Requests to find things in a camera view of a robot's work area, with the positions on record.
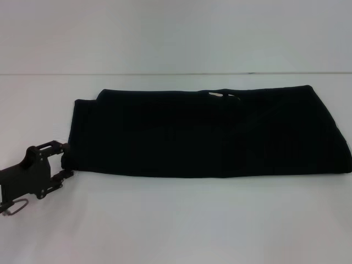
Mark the black shirt with FREE print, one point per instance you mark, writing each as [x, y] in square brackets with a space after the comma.
[206, 132]

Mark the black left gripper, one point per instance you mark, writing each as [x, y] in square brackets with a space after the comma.
[27, 173]

